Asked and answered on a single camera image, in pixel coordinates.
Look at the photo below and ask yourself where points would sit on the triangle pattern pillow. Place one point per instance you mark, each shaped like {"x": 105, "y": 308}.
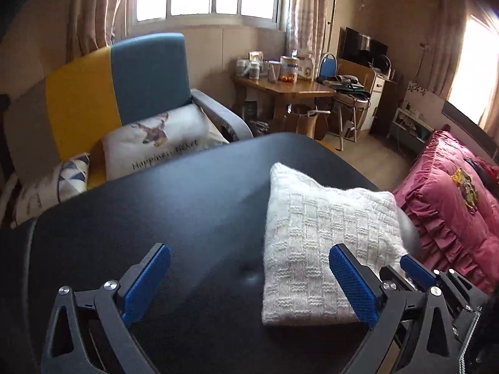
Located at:
{"x": 70, "y": 175}

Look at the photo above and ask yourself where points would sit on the deer print pillow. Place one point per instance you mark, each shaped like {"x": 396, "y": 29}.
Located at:
{"x": 156, "y": 152}

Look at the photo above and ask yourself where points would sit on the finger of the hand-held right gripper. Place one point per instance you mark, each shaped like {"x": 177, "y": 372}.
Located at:
{"x": 417, "y": 269}

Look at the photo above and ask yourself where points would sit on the yellow wooden chair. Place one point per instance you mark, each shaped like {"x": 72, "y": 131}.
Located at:
{"x": 308, "y": 124}

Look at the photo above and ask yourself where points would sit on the pink ruffled bedspread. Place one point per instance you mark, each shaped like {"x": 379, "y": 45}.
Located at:
{"x": 440, "y": 202}

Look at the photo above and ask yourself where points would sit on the grey yellow blue armchair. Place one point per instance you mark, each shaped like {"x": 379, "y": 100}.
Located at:
{"x": 148, "y": 74}

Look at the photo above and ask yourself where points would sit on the blue folding chair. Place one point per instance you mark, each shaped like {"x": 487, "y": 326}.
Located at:
{"x": 327, "y": 66}

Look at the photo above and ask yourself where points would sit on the white leaf print panel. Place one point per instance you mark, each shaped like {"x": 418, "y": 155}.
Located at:
{"x": 423, "y": 99}

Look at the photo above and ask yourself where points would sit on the black television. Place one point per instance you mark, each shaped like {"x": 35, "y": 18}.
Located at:
{"x": 353, "y": 46}

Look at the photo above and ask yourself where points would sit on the white cabinet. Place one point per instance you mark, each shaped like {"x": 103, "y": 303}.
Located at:
{"x": 380, "y": 101}

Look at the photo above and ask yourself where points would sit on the white knit sweater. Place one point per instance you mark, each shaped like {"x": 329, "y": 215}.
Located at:
{"x": 312, "y": 241}

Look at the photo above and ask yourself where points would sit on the pink patterned curtain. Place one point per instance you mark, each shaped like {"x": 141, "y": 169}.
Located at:
{"x": 308, "y": 11}
{"x": 93, "y": 11}

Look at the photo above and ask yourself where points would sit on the white carton box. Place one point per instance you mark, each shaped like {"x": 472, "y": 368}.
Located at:
{"x": 306, "y": 65}

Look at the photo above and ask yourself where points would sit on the clothes pile on chair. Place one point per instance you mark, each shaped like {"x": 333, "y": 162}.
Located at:
{"x": 347, "y": 83}

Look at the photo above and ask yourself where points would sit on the white low shelf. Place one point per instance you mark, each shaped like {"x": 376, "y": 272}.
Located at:
{"x": 409, "y": 128}

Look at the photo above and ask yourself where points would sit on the clear plastic jar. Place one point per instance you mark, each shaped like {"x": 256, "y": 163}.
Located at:
{"x": 288, "y": 68}

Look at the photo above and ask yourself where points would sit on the bright side window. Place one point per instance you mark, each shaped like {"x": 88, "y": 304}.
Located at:
{"x": 475, "y": 62}

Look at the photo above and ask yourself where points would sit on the beige side curtain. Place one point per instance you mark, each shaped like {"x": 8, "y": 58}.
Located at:
{"x": 448, "y": 46}

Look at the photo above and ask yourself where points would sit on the wooden shelf with clutter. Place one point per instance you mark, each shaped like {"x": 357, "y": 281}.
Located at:
{"x": 296, "y": 87}

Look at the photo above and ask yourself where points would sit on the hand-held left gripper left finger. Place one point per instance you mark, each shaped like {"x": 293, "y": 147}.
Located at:
{"x": 146, "y": 284}

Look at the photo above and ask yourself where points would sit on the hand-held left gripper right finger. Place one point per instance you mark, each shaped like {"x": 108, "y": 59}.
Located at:
{"x": 353, "y": 284}

